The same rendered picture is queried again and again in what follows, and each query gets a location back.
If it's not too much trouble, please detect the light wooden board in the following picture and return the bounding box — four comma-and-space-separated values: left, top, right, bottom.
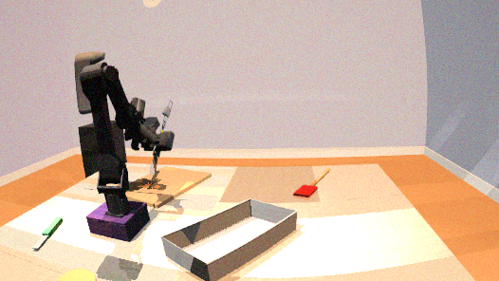
125, 167, 212, 209

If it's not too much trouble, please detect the red spatula with wooden handle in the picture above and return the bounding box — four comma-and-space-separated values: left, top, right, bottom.
294, 168, 331, 197

